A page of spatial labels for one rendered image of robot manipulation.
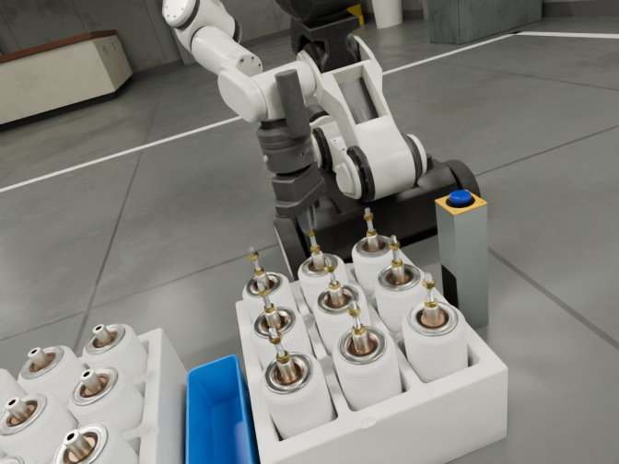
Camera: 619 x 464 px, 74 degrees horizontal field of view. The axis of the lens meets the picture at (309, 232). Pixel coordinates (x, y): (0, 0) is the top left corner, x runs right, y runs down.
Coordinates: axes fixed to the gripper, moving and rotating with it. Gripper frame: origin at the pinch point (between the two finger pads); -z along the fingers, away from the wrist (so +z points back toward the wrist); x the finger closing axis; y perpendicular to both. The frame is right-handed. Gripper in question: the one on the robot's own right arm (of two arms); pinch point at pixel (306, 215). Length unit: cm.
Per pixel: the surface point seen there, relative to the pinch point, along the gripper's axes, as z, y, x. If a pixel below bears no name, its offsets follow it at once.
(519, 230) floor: -37, -27, 58
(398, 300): -12.9, -18.2, -3.8
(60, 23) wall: 85, 798, 415
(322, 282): -12.4, -2.8, -3.8
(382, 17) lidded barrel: -24, 231, 556
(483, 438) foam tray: -33.9, -33.2, -10.3
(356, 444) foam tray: -22.1, -19.1, -25.5
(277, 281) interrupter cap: -11.4, 5.6, -7.1
